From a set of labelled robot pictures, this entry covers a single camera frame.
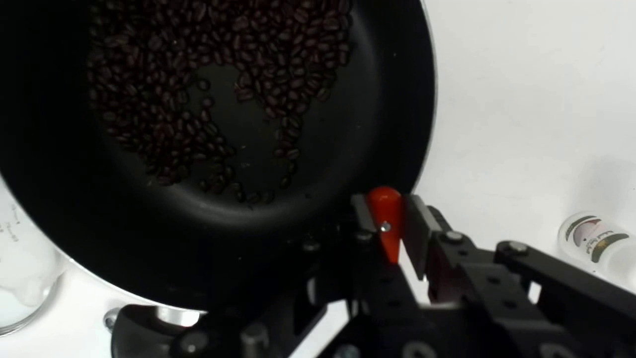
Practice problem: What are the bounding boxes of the red handled metal spoon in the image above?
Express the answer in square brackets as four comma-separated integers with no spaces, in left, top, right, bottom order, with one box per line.
[368,187,403,264]

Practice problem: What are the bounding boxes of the coffee beans in pot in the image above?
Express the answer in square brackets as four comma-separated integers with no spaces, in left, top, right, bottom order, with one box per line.
[85,0,352,203]

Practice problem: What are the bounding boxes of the black cooking pot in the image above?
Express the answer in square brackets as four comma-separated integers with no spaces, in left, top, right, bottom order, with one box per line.
[0,0,435,310]

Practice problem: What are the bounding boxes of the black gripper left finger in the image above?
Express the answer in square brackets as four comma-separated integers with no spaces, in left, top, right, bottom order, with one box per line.
[111,193,419,358]

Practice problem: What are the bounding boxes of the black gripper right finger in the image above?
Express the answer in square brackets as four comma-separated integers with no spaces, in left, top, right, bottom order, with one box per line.
[403,195,636,358]

